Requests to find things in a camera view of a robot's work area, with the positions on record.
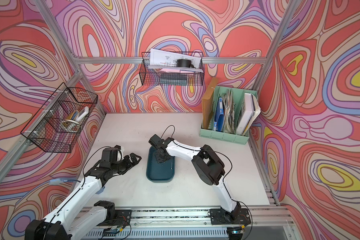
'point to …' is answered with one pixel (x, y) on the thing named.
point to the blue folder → (218, 124)
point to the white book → (247, 115)
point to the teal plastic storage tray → (159, 172)
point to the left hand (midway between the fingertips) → (138, 160)
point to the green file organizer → (239, 109)
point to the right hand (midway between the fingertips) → (164, 161)
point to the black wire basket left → (54, 127)
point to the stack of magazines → (229, 120)
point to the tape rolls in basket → (75, 116)
